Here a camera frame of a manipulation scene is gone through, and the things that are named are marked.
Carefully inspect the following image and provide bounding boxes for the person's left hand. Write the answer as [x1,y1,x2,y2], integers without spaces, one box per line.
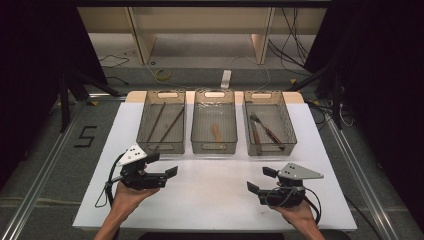
[110,163,162,219]

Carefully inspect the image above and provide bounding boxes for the white power strip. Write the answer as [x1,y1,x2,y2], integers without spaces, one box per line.
[220,69,233,90]

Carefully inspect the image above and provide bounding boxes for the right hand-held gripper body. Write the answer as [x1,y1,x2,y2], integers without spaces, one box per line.
[258,162,325,208]

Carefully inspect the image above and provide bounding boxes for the tangled floor cables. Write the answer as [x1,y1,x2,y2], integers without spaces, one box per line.
[307,99,355,130]

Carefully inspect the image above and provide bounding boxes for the person's right hand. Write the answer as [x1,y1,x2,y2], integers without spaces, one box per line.
[274,181,318,228]

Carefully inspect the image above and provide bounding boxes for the right hand-held gripper black cable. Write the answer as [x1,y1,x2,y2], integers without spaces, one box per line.
[265,185,323,225]

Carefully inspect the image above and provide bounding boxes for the grey translucent plastic bin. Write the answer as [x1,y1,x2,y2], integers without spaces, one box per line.
[190,88,239,155]
[135,89,187,156]
[243,89,298,157]

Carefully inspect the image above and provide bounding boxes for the white cable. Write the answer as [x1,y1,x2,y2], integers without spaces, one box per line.
[229,54,272,92]

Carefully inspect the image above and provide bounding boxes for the beige wooden shelf unit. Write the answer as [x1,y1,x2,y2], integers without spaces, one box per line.
[77,6,328,66]

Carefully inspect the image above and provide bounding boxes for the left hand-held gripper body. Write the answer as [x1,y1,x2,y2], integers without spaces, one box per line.
[116,144,168,191]

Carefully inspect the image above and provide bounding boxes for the bundle of black cables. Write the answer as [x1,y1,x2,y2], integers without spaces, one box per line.
[267,7,314,77]

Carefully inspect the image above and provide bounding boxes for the thin black floor cable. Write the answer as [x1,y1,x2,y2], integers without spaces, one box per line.
[98,53,131,86]

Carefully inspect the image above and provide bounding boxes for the white table cover sheet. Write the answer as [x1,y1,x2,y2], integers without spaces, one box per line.
[72,90,358,232]

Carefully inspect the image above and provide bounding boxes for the black metal stand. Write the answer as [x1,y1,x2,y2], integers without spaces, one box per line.
[285,62,345,131]
[57,70,122,134]

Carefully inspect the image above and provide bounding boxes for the knife with brown handle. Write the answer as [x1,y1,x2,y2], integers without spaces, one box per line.
[250,119,263,156]

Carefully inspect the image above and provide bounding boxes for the left hand-held gripper black cable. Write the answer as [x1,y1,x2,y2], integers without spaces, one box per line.
[94,152,127,208]

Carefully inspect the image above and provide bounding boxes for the fork with brown handle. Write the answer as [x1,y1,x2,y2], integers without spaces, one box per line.
[249,112,286,151]

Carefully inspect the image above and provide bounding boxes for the aluminium floor rail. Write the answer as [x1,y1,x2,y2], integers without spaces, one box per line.
[0,93,129,240]
[323,114,399,240]

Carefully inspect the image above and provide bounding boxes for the spoon with light wooden handle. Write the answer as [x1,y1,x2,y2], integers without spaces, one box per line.
[211,123,226,148]

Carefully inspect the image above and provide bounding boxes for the hand-held gripper black cable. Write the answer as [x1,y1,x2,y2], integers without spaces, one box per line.
[94,152,127,208]
[265,185,323,225]

